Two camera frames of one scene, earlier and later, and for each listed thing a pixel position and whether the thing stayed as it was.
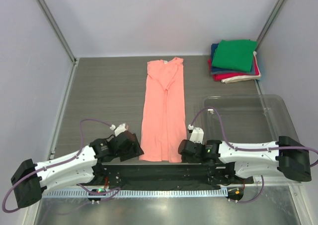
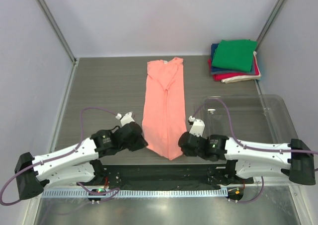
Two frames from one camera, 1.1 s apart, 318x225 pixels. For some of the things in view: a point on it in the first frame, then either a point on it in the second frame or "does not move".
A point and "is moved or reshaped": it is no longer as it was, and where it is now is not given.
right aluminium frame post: (279, 7) does not move
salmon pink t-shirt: (164, 135) is moved or reshaped
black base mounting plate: (168, 175) does not move
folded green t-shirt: (235, 54) does not move
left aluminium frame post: (49, 15) does not move
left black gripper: (135, 150) -> (141, 142)
